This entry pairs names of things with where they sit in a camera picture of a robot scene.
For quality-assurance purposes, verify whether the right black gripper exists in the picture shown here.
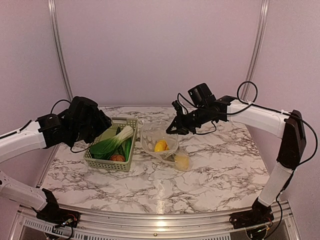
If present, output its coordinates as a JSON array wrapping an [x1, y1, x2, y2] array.
[[165, 105, 211, 135]]

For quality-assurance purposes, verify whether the dark green cucumber toy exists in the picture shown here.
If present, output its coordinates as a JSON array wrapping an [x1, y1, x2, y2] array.
[[116, 127, 125, 157]]

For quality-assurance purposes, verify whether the bright green pepper toy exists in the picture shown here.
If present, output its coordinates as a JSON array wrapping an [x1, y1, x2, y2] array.
[[124, 138, 132, 162]]

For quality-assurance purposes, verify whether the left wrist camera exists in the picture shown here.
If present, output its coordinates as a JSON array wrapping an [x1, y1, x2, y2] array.
[[66, 96, 98, 119]]

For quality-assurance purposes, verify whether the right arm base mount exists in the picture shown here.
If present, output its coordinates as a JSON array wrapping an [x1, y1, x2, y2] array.
[[229, 197, 275, 229]]

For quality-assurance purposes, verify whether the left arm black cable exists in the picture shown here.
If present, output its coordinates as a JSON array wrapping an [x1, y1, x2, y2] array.
[[49, 99, 95, 154]]

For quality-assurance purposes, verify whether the orange yellow mango toy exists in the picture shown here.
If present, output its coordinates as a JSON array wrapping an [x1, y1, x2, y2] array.
[[154, 139, 169, 152]]

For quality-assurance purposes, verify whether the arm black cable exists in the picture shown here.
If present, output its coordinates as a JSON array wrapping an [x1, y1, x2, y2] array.
[[177, 80, 318, 171], [49, 99, 95, 154]]

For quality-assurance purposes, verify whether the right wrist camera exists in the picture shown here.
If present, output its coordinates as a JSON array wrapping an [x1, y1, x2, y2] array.
[[188, 83, 217, 108]]

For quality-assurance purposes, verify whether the left aluminium frame post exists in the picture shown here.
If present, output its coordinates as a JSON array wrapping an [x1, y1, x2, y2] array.
[[47, 0, 74, 101]]

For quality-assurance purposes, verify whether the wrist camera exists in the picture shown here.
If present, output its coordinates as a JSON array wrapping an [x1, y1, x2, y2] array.
[[188, 83, 217, 108], [66, 96, 98, 119]]

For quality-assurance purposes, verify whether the aluminium frame post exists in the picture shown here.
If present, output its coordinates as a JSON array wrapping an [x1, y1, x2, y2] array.
[[243, 0, 270, 83], [47, 0, 74, 101]]

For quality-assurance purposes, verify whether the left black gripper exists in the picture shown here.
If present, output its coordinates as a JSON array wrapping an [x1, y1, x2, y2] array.
[[69, 109, 111, 144]]

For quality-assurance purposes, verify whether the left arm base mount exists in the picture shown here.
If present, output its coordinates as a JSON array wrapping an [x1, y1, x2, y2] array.
[[35, 188, 80, 228]]

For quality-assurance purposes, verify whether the front aluminium rail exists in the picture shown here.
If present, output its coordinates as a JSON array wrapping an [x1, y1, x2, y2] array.
[[8, 201, 301, 240]]

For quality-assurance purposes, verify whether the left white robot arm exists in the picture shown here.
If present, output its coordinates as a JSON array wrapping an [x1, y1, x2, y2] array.
[[0, 109, 112, 223]]

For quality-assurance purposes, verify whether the clear zip top bag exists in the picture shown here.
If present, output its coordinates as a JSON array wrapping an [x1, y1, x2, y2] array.
[[140, 120, 191, 172]]

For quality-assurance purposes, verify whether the yellow lemon toy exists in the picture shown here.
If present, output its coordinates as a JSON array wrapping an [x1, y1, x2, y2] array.
[[174, 154, 190, 172]]

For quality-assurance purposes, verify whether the green bok choy toy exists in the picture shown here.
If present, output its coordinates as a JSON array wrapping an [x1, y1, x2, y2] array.
[[89, 125, 134, 160]]

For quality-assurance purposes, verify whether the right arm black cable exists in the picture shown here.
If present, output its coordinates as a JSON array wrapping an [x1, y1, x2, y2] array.
[[177, 80, 318, 171]]

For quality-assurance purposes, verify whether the green perforated plastic basket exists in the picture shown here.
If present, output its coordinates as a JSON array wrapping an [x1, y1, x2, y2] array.
[[83, 117, 138, 172]]

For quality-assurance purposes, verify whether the right aluminium frame post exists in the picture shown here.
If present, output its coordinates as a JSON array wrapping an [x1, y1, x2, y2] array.
[[243, 0, 270, 83]]

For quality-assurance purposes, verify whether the brown orange round toy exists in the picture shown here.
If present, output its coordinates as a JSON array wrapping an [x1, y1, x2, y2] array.
[[109, 154, 126, 162]]

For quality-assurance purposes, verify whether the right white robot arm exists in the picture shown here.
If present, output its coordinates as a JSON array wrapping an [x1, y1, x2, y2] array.
[[166, 95, 307, 224]]

